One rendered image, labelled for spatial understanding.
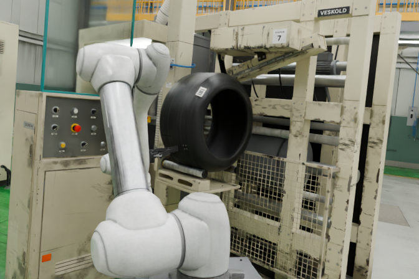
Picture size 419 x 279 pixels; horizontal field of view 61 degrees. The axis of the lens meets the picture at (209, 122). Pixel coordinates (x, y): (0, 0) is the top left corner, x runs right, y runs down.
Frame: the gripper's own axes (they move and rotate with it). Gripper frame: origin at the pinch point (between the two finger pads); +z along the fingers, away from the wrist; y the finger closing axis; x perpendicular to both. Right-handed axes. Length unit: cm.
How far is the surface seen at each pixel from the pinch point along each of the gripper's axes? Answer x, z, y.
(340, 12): -75, 89, -50
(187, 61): -47, 36, 25
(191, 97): -27.6, 8.0, -7.2
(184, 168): 13.5, 11.5, 3.0
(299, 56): -49, 70, -35
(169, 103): -23.7, 5.0, 7.0
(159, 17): -82, 61, 82
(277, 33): -62, 56, -28
